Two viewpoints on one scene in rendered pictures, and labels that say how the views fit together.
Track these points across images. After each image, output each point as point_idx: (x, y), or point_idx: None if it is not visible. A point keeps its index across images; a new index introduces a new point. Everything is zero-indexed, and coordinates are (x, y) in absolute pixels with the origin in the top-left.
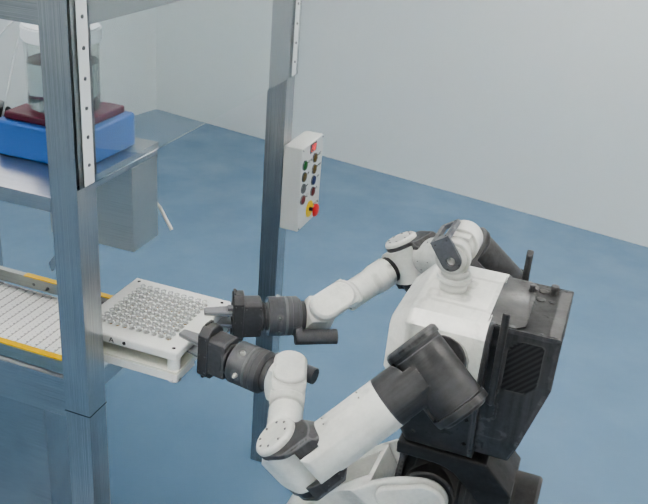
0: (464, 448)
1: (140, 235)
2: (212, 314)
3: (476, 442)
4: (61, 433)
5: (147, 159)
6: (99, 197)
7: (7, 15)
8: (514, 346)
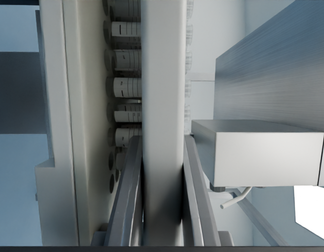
0: None
1: (232, 147)
2: (188, 154)
3: None
4: (5, 74)
5: (319, 166)
6: (253, 125)
7: None
8: None
